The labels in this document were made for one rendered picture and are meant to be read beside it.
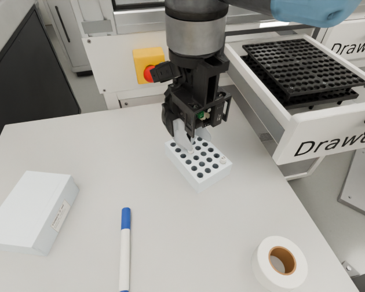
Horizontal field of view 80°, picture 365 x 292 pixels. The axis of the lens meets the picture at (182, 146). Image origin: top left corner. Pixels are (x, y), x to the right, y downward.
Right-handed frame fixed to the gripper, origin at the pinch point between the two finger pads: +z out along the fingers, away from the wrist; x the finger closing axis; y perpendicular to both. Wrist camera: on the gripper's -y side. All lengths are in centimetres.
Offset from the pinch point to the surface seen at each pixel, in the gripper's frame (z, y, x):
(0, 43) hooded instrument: -1, -73, -27
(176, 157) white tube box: 1.6, 1.9, -3.2
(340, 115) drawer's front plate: -11.1, 17.8, 16.7
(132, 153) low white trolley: 5.4, -7.4, -9.3
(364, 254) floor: 82, 49, 73
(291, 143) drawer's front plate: -6.2, 15.5, 10.6
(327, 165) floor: 81, 8, 108
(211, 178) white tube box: 2.4, 9.4, -0.1
